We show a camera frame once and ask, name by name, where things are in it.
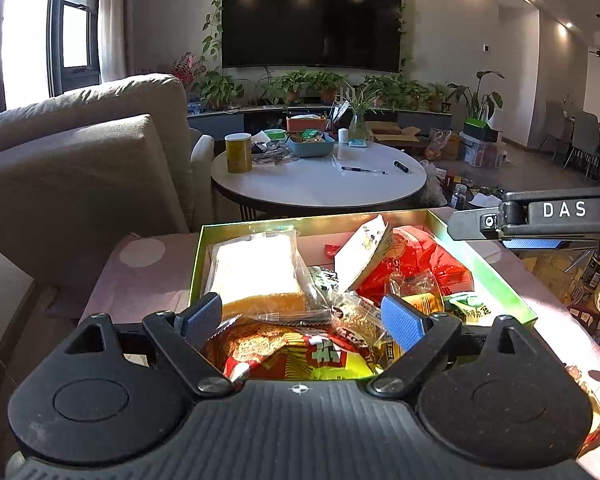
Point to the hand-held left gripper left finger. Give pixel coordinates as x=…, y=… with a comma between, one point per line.
x=200, y=317

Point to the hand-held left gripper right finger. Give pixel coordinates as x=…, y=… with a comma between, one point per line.
x=402, y=322

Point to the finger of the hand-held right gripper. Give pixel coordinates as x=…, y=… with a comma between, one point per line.
x=475, y=225
x=532, y=244

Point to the small orange snack packet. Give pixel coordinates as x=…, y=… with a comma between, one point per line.
x=422, y=302

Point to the clear pastry packet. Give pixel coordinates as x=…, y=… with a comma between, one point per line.
x=355, y=320

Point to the bright red snack packet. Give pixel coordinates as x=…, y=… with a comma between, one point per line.
x=420, y=260

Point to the small green snack packet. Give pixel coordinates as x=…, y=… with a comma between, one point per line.
x=467, y=305

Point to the bagged bread loaf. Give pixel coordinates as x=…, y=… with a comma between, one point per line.
x=255, y=275

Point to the black and white snack packet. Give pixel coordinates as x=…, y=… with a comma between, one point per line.
x=325, y=282

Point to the red and yellow snack packet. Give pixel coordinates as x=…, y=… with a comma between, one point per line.
x=290, y=355

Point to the small red candy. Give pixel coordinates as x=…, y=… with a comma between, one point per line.
x=334, y=251

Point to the green cardboard box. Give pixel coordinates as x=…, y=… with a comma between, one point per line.
x=320, y=225

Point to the white cloth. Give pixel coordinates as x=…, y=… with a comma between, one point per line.
x=485, y=201

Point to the small clear bottle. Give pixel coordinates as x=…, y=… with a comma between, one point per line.
x=459, y=197

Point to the dark oval table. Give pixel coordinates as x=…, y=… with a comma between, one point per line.
x=480, y=182

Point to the black and yellow can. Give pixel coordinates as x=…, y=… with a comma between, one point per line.
x=592, y=275

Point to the clear plastic bag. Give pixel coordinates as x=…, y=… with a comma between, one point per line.
x=432, y=185

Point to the pink dotted tablecloth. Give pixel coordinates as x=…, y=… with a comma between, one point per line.
x=145, y=280

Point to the clear storage box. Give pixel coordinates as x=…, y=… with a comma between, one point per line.
x=482, y=152

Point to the grey dining chair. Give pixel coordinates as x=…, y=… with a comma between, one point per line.
x=555, y=127
x=586, y=140

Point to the green and black box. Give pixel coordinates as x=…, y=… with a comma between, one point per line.
x=482, y=132

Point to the black marker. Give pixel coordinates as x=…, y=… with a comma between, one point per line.
x=401, y=166

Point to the brown cardboard box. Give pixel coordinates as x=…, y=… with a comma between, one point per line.
x=392, y=135

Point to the large leafy plant white pot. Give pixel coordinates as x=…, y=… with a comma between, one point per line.
x=480, y=102

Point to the blue pen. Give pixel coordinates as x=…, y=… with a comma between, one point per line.
x=362, y=170

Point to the small teal box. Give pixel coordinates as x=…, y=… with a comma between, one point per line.
x=358, y=143

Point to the glass vase with grass plant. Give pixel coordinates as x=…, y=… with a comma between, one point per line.
x=357, y=127

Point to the small white bottle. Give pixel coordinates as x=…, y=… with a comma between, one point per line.
x=343, y=137

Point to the round white table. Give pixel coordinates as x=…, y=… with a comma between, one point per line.
x=320, y=185

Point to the yellow canister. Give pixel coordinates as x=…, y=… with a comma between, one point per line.
x=238, y=155

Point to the pen holder with pens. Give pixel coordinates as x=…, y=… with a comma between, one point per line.
x=339, y=119

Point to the pile of wrappers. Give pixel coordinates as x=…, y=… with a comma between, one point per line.
x=272, y=154

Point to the blue basket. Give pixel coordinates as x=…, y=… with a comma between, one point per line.
x=312, y=149

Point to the beige sofa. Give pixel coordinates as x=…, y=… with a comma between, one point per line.
x=80, y=180

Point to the orange box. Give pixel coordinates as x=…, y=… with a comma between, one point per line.
x=307, y=124

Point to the grey television cabinet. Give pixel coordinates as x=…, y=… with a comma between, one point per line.
x=217, y=122

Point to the green lidded container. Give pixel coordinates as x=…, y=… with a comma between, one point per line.
x=274, y=135

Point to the row of potted plants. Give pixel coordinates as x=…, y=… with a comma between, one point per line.
x=217, y=90

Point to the red flower plant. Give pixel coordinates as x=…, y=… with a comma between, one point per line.
x=185, y=70

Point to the narrow black framed window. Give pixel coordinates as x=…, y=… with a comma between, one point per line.
x=75, y=35

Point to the beige curtain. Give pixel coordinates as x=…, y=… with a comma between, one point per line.
x=112, y=20

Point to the black wall television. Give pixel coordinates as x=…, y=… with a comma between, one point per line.
x=312, y=17

